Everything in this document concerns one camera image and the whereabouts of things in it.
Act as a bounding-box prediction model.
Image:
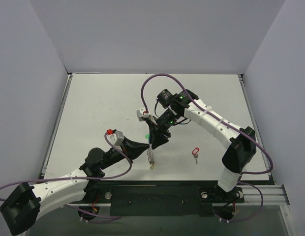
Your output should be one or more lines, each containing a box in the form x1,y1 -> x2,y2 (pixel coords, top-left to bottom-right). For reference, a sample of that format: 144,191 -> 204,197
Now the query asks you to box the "large keyring blue handle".
147,136 -> 155,170

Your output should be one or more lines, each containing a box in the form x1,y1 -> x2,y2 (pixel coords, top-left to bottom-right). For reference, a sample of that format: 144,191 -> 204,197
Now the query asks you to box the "aluminium rail frame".
43,73 -> 286,223

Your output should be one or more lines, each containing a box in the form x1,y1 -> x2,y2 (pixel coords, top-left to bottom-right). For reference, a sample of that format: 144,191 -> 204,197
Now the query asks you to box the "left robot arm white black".
0,138 -> 150,236

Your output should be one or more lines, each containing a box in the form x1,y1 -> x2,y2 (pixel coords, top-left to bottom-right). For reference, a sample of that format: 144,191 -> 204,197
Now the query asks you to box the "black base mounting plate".
79,180 -> 244,217

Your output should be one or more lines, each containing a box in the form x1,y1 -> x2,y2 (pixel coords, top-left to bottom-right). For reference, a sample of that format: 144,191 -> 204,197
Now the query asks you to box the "red tag key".
191,147 -> 200,164

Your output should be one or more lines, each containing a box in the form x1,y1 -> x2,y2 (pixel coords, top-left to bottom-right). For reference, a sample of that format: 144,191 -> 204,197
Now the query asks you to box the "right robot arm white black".
143,89 -> 256,201

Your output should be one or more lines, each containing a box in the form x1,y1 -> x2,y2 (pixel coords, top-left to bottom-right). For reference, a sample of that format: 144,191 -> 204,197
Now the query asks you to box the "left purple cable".
0,132 -> 133,224

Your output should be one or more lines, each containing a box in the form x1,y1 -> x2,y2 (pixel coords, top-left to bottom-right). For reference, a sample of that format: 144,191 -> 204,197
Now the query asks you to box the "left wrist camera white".
105,129 -> 125,146

